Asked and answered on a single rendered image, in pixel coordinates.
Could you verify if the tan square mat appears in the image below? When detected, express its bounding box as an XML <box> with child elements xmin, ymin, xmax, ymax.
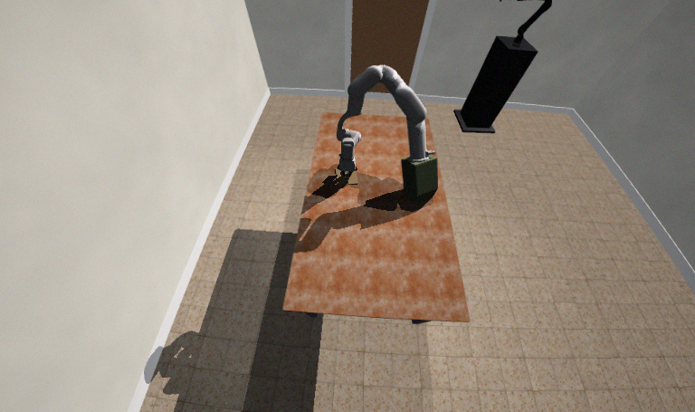
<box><xmin>336</xmin><ymin>168</ymin><xmax>358</xmax><ymax>186</ymax></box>

